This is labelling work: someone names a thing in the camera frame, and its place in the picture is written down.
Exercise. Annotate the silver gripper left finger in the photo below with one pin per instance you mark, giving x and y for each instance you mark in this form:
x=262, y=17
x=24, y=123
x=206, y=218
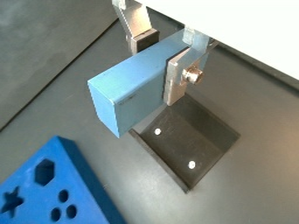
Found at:
x=140, y=34

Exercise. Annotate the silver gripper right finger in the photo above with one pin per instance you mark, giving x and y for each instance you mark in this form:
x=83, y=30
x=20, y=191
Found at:
x=186, y=65

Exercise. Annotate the light blue rectangular block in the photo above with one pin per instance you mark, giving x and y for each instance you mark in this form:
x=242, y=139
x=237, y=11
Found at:
x=128, y=91

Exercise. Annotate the black curved fixture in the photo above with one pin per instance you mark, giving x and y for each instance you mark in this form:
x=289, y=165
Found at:
x=187, y=139

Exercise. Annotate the blue shape sorter board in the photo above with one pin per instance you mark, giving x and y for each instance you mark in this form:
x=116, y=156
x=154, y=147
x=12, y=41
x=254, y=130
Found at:
x=55, y=190

